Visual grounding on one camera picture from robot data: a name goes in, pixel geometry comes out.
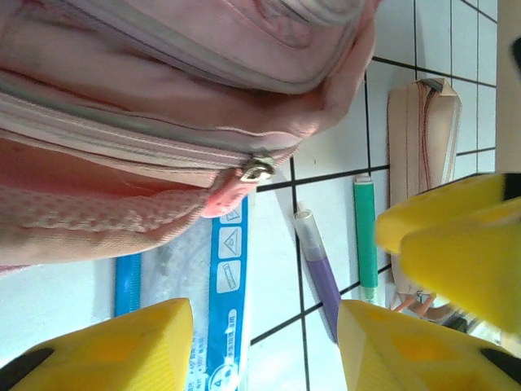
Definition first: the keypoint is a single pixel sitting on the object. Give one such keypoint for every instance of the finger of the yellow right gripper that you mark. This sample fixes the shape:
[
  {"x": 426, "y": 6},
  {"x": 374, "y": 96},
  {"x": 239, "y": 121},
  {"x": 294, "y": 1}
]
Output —
[
  {"x": 468, "y": 273},
  {"x": 439, "y": 212}
]

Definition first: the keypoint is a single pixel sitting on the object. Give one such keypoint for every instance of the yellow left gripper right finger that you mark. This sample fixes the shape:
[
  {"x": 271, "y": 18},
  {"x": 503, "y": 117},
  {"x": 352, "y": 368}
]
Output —
[{"x": 407, "y": 354}]

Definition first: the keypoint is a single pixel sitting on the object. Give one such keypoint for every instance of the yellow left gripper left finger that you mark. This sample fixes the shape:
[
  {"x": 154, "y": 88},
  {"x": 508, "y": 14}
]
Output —
[{"x": 122, "y": 350}]

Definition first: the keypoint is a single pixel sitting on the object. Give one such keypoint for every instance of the peach pencil case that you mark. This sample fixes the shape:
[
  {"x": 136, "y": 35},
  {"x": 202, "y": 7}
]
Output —
[{"x": 411, "y": 142}]

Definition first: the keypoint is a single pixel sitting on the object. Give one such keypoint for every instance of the green marker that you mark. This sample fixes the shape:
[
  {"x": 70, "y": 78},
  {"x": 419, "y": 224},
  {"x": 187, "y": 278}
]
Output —
[{"x": 365, "y": 236}]

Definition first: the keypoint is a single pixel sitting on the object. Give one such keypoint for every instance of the purple pen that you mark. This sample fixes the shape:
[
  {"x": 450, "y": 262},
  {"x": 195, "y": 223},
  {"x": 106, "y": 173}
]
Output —
[{"x": 321, "y": 277}]

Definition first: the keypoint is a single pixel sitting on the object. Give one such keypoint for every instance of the blue ruler set pouch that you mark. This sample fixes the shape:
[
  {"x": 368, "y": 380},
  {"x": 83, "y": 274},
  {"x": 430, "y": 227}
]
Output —
[{"x": 228, "y": 285}]

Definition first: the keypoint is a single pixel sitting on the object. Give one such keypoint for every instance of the pink student backpack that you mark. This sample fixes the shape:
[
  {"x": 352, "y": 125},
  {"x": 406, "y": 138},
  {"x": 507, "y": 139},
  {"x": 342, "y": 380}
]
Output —
[{"x": 163, "y": 102}]

